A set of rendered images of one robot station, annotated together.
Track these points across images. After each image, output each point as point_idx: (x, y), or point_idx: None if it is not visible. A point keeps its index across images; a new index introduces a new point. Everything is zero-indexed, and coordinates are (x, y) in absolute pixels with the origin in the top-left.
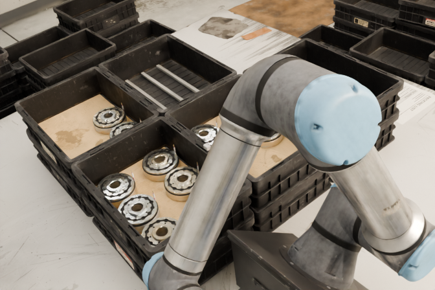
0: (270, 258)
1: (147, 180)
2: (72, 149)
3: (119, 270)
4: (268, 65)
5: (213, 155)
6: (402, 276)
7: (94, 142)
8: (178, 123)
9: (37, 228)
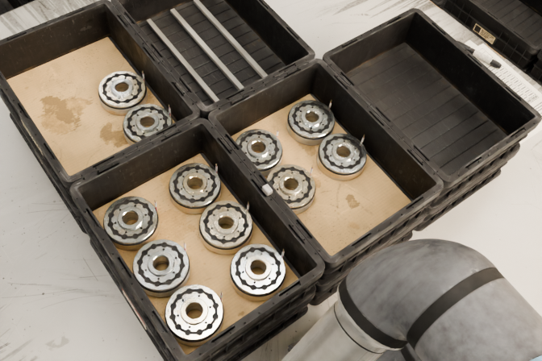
0: None
1: (175, 209)
2: (67, 134)
3: (125, 324)
4: (444, 283)
5: (318, 354)
6: None
7: (98, 126)
8: (227, 135)
9: (11, 239)
